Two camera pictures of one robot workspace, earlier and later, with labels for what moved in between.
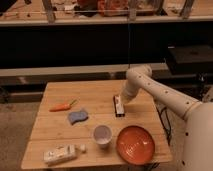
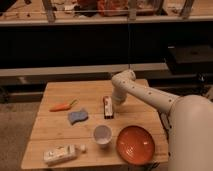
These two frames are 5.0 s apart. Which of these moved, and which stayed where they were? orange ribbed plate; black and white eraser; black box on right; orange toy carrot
Moved: black and white eraser
Stayed: orange toy carrot; black box on right; orange ribbed plate
